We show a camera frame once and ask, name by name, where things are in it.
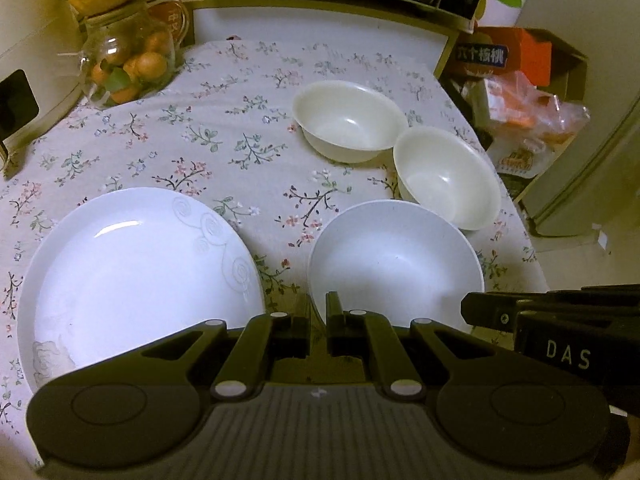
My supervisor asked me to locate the white snack bag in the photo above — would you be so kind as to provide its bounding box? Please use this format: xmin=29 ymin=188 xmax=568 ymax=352
xmin=486 ymin=134 xmax=547 ymax=177

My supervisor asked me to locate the white swirl-print plate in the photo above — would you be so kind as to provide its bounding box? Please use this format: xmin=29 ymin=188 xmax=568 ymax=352
xmin=17 ymin=187 xmax=266 ymax=397

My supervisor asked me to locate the cream cabinet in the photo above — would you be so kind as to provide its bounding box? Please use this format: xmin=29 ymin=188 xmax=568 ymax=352
xmin=516 ymin=74 xmax=640 ymax=239

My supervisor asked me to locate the pile of small tangerines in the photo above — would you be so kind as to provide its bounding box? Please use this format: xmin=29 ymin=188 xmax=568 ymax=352
xmin=90 ymin=30 xmax=173 ymax=105

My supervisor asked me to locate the red carton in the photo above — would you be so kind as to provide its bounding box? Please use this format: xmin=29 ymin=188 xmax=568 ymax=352
xmin=454 ymin=27 xmax=554 ymax=87

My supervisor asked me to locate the glass jar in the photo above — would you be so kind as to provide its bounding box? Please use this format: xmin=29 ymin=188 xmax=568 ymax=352
xmin=79 ymin=2 xmax=184 ymax=107

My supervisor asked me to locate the cream bowl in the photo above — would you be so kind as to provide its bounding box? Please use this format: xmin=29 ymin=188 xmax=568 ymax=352
xmin=392 ymin=126 xmax=502 ymax=231
xmin=292 ymin=79 xmax=410 ymax=164

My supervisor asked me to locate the cardboard box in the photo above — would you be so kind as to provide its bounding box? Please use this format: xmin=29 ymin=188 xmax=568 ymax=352
xmin=450 ymin=26 xmax=592 ymax=202

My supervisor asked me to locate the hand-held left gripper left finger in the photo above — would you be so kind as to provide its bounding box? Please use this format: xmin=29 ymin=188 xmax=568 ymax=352
xmin=134 ymin=292 xmax=322 ymax=404

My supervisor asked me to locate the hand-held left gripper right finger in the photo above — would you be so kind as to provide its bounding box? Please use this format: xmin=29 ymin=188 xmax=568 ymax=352
xmin=325 ymin=291 xmax=501 ymax=402

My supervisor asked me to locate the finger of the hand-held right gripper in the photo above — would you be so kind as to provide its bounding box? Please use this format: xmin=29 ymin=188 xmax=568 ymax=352
xmin=460 ymin=285 xmax=640 ymax=334

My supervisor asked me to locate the red tin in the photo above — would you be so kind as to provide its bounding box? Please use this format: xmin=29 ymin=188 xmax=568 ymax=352
xmin=149 ymin=0 xmax=192 ymax=47

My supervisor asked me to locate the floral tablecloth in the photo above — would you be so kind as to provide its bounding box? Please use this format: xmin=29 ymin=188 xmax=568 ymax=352
xmin=0 ymin=39 xmax=549 ymax=463

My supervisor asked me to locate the clear bag of orange packets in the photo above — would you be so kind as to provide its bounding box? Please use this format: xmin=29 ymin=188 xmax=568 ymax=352
xmin=479 ymin=71 xmax=592 ymax=152

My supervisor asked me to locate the white kitchen appliance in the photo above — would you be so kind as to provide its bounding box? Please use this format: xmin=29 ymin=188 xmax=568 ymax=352
xmin=0 ymin=0 xmax=97 ymax=162

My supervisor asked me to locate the white bowl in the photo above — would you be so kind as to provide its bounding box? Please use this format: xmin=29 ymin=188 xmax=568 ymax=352
xmin=307 ymin=199 xmax=485 ymax=337

